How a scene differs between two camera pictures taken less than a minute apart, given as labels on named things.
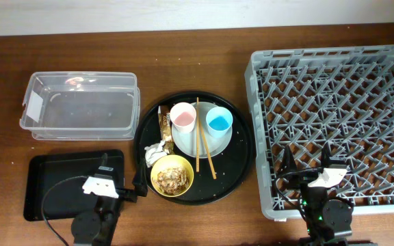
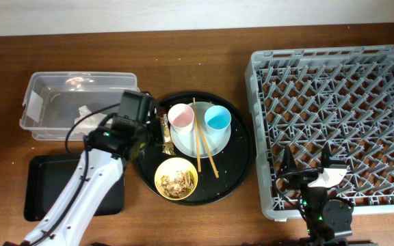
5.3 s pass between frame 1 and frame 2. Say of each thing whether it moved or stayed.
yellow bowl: moved
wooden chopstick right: stayed
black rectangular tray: stayed
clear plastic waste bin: stayed
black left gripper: moved
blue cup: stayed
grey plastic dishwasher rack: stayed
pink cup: stayed
